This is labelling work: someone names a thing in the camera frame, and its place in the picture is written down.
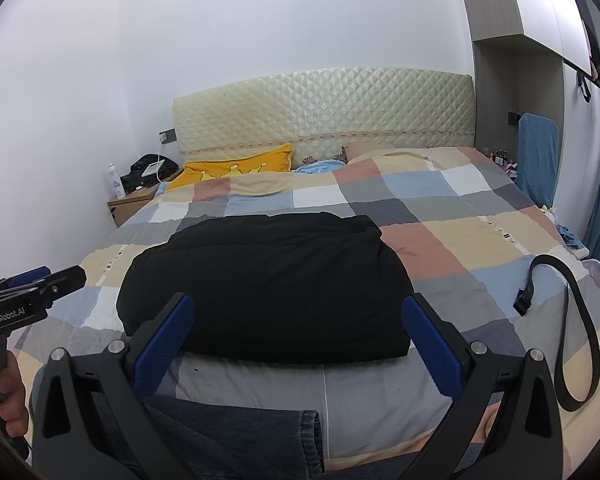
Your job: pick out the white tablet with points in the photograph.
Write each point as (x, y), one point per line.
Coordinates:
(153, 168)

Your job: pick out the light blue cloth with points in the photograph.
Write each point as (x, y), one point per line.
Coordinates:
(320, 166)

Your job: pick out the black bag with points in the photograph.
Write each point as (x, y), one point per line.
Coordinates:
(137, 179)

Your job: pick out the blue towel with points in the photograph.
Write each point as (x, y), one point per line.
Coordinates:
(537, 160)

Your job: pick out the cream quilted headboard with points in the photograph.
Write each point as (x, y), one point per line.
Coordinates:
(330, 110)

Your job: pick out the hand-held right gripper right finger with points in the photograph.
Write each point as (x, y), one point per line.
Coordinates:
(430, 342)

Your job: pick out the yellow white plush toy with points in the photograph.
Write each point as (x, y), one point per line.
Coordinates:
(550, 212)

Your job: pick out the grey wardrobe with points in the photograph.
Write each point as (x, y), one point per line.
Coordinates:
(490, 0)

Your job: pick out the yellow pillow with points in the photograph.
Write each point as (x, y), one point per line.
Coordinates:
(240, 165)

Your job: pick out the dark wall socket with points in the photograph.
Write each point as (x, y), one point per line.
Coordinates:
(513, 117)
(168, 136)

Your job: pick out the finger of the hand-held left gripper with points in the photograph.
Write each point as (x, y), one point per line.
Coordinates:
(67, 281)
(27, 276)

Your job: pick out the wooden nightstand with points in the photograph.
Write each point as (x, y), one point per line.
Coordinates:
(130, 203)

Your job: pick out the crumpled blue cloth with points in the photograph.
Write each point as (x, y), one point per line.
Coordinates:
(574, 237)

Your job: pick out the black puffer jacket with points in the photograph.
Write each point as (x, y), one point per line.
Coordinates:
(265, 285)

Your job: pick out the white bottle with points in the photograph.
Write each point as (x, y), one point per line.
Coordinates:
(116, 182)

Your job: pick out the person's left hand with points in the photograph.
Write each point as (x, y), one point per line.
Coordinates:
(15, 392)

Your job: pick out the black belt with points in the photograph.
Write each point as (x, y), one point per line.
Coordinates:
(587, 320)

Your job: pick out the checkered pastel blanket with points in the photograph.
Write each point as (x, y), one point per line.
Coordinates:
(460, 230)

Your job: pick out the person's blue jeans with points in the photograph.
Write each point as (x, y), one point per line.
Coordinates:
(240, 435)

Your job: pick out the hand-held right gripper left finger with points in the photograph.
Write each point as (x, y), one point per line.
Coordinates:
(165, 342)

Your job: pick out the black hanger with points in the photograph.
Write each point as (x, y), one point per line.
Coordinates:
(584, 89)

